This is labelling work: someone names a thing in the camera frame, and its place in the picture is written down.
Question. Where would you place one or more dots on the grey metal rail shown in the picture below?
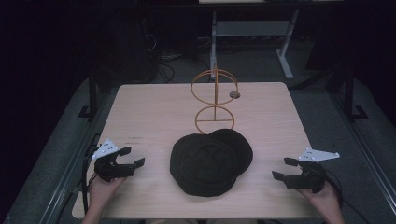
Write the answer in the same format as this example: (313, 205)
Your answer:
(364, 155)
(67, 183)

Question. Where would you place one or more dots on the black cap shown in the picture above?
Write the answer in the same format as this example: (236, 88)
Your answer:
(202, 165)

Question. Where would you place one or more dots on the small grey round disc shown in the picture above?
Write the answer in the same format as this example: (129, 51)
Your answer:
(234, 95)

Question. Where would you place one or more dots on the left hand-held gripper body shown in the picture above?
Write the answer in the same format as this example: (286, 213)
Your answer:
(109, 169)

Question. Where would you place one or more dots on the black metal stand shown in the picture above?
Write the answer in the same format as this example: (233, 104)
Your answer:
(92, 93)
(349, 93)

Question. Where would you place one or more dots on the person's left hand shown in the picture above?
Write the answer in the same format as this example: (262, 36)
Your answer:
(99, 193)

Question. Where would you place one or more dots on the white metal desk frame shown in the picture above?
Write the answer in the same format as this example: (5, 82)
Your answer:
(249, 29)

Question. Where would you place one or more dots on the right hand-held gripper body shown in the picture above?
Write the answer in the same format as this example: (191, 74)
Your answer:
(308, 179)

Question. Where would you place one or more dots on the person's right hand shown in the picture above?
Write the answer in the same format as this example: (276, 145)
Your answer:
(328, 200)

